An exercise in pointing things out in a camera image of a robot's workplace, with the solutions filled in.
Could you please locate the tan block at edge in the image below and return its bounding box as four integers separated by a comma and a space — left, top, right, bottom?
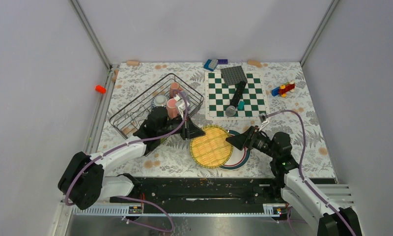
112, 69, 119, 83

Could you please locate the salmon ceramic mug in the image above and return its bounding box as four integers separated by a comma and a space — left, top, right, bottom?
169, 82, 183, 98

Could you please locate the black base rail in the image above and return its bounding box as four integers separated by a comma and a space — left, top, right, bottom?
129, 177, 285, 216

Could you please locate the tan wooden block left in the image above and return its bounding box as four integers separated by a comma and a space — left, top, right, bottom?
126, 60, 140, 66

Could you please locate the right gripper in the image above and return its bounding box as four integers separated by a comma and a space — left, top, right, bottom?
225, 125, 278, 159

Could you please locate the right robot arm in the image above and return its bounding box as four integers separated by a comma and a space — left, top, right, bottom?
226, 126, 363, 236

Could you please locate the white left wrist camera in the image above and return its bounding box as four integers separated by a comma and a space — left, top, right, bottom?
173, 93, 190, 118

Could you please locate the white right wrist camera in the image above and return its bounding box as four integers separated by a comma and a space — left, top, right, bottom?
258, 112, 269, 125

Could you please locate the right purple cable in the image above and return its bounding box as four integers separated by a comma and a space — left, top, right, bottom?
263, 109, 358, 236

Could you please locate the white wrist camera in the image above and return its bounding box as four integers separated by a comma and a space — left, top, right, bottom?
173, 93, 190, 118
258, 112, 269, 125

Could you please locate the grey studded building plate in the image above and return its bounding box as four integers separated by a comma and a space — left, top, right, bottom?
220, 66, 247, 86

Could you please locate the colourful toy brick vehicle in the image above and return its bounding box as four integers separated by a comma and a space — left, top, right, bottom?
271, 80, 296, 97

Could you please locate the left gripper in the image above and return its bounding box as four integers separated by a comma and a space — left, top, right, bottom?
158, 112, 205, 141

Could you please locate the grey dotted mug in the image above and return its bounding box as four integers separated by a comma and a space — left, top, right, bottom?
177, 90, 191, 111

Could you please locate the purple toy brick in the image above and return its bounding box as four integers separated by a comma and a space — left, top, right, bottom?
217, 59, 228, 65

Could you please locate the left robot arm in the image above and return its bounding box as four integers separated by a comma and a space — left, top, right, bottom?
57, 107, 205, 209

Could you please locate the green white chessboard mat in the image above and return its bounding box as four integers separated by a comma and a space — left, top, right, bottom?
204, 70, 270, 121

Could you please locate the teal rectangular block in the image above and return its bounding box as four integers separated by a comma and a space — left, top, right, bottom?
237, 101, 245, 111

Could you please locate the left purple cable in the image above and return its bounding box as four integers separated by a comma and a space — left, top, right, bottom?
64, 91, 189, 233

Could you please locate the pink ceramic mug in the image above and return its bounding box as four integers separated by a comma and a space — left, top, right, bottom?
166, 98, 179, 119

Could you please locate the blue grey toy brick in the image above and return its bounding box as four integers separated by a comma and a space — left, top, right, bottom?
203, 59, 218, 71

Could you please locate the black wire dish rack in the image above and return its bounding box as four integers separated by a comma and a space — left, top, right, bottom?
110, 73, 203, 155

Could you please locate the white plate green red rim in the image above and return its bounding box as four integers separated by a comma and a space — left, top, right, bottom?
220, 147, 251, 171

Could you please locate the purple cable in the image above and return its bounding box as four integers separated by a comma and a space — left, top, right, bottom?
64, 91, 189, 233
263, 109, 358, 236

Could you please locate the woven bamboo tray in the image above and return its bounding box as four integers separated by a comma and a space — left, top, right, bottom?
190, 125, 233, 169

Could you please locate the white blue patterned bowl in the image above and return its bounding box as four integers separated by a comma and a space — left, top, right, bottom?
151, 95, 169, 110

